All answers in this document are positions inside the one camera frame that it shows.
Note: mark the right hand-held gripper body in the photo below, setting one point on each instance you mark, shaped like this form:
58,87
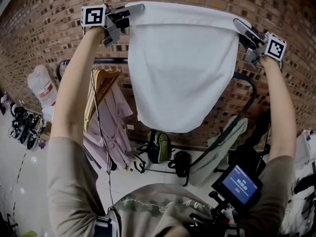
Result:
274,49

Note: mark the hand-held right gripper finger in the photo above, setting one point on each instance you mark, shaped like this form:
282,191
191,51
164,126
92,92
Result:
240,25

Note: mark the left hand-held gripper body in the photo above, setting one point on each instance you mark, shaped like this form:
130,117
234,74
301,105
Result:
93,16

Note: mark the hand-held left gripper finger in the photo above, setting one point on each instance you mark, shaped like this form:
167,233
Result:
135,7

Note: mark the black clothes rack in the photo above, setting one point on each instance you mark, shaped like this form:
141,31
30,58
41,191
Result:
108,61

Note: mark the white towel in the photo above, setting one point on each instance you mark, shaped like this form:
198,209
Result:
180,70

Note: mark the person's right forearm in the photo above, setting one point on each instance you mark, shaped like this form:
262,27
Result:
279,107

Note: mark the person's left forearm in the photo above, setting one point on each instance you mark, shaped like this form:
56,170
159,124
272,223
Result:
74,83

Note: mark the row of wooden hangers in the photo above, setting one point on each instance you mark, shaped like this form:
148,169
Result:
103,80

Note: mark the black office chair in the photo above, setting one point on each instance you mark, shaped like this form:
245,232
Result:
254,137

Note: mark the white storage box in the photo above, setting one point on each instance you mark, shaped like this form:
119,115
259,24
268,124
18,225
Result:
306,152

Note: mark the pink robe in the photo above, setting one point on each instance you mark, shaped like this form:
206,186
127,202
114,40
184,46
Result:
116,122

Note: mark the cardboard box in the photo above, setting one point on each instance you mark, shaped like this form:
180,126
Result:
45,132

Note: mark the pale green garment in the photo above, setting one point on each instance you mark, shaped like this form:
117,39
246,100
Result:
214,162

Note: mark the pile of dark shoes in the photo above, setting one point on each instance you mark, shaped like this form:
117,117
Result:
24,130

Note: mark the black floor equipment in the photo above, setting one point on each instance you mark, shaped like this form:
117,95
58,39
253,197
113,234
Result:
303,184

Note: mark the black green backpack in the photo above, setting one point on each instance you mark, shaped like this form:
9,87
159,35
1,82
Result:
160,144

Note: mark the small purple object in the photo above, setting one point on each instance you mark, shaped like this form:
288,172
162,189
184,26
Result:
42,146

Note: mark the black screen device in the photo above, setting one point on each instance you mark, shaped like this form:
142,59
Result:
242,186

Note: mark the black bag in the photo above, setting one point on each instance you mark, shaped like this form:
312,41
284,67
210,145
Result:
181,162

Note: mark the white black sneaker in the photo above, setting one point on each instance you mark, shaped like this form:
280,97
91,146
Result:
137,160

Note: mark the person's beige t-shirt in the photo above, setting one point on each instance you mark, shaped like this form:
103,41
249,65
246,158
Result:
69,181

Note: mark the yellow green cloth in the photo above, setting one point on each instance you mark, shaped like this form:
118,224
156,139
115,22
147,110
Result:
29,234

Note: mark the black chest rig mount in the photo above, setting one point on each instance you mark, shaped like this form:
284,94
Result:
217,216

